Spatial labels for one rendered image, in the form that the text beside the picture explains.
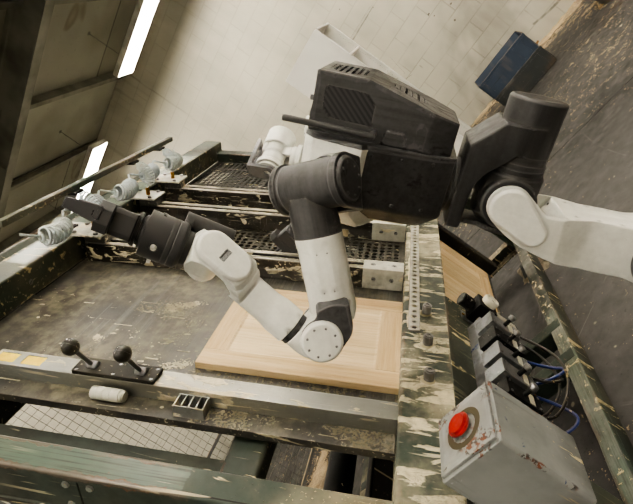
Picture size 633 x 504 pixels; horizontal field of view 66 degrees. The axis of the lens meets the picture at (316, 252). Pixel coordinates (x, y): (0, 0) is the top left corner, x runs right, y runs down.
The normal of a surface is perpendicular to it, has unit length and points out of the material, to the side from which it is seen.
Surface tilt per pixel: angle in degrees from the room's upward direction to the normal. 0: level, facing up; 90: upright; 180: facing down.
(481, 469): 90
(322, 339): 90
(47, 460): 58
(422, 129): 91
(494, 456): 90
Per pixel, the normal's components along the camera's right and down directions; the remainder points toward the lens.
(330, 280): 0.00, 0.17
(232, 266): 0.41, -0.32
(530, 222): -0.18, 0.43
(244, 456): 0.01, -0.90
